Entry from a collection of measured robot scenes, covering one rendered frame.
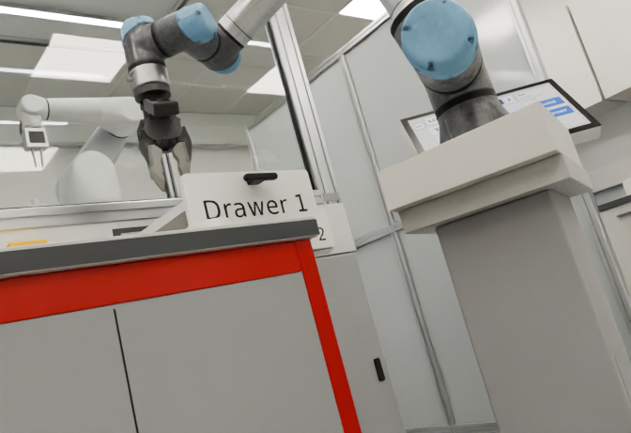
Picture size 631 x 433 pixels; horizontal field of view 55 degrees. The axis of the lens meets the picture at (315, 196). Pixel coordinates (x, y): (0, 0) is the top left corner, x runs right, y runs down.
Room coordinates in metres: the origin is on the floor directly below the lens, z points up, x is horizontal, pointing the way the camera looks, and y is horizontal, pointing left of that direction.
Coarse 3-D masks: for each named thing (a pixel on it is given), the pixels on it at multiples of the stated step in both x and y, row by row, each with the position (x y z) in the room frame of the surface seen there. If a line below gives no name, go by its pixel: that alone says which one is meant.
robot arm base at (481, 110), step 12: (468, 96) 1.04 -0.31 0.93; (480, 96) 1.04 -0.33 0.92; (492, 96) 1.05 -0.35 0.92; (444, 108) 1.06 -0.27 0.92; (456, 108) 1.04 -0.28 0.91; (468, 108) 1.04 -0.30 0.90; (480, 108) 1.03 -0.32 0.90; (492, 108) 1.04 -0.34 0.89; (504, 108) 1.06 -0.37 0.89; (444, 120) 1.07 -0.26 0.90; (456, 120) 1.04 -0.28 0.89; (468, 120) 1.03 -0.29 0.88; (480, 120) 1.02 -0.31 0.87; (492, 120) 1.03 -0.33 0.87; (444, 132) 1.07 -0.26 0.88; (456, 132) 1.04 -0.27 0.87
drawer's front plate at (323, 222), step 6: (318, 210) 1.66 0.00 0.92; (324, 210) 1.67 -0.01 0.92; (324, 216) 1.67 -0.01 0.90; (318, 222) 1.65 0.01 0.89; (324, 222) 1.67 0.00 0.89; (324, 228) 1.66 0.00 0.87; (330, 228) 1.68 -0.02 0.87; (324, 234) 1.66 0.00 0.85; (330, 234) 1.67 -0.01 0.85; (312, 240) 1.63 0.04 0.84; (318, 240) 1.64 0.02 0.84; (324, 240) 1.65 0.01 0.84; (330, 240) 1.67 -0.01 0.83; (312, 246) 1.62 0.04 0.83; (318, 246) 1.64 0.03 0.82; (324, 246) 1.65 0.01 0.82; (330, 246) 1.66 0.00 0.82
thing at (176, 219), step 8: (176, 208) 1.11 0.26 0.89; (184, 208) 1.09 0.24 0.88; (168, 216) 1.13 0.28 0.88; (176, 216) 1.11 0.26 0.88; (184, 216) 1.09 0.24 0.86; (152, 224) 1.19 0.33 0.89; (160, 224) 1.16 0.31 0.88; (168, 224) 1.13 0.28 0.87; (176, 224) 1.11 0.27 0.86; (184, 224) 1.09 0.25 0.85; (144, 232) 1.22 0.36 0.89; (152, 232) 1.19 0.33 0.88
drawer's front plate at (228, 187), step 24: (192, 192) 1.04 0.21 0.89; (216, 192) 1.08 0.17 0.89; (240, 192) 1.11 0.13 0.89; (264, 192) 1.15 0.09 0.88; (288, 192) 1.19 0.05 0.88; (312, 192) 1.23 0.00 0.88; (192, 216) 1.04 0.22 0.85; (264, 216) 1.14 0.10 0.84; (288, 216) 1.18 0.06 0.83; (312, 216) 1.22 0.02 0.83
